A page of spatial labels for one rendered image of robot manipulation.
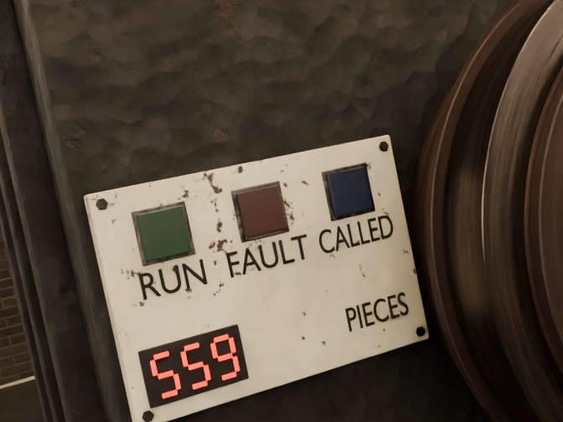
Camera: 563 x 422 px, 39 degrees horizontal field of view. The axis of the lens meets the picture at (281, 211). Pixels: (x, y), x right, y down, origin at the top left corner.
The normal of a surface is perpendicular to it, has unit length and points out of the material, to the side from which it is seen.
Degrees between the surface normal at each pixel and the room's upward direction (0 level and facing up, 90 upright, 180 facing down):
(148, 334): 90
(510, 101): 90
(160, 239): 90
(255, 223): 90
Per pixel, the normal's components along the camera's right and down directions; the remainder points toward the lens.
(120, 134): 0.37, -0.03
